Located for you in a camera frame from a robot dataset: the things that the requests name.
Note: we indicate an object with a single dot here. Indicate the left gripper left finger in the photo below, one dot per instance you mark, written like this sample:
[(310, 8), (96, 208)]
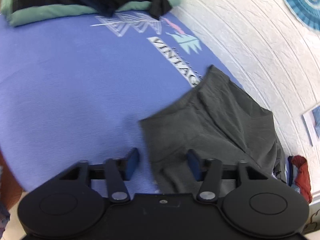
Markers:
[(117, 172)]

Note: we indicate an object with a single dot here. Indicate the bedding advertisement poster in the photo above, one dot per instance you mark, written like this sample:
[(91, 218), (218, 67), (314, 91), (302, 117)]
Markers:
[(311, 120)]

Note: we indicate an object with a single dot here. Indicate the red garment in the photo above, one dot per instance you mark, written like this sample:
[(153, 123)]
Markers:
[(303, 177)]

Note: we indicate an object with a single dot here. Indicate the dark grey pants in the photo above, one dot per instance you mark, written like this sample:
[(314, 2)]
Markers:
[(218, 120)]

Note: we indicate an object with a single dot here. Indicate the blue printed bed sheet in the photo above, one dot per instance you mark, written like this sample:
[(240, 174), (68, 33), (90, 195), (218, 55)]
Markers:
[(75, 88)]

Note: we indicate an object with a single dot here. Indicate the green folded garment black trim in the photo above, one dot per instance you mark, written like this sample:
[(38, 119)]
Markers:
[(21, 12)]

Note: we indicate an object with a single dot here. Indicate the blue denim garment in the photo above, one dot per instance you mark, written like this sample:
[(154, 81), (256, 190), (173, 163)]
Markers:
[(291, 174)]

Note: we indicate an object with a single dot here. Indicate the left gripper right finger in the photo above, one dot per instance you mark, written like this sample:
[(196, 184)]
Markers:
[(209, 173)]

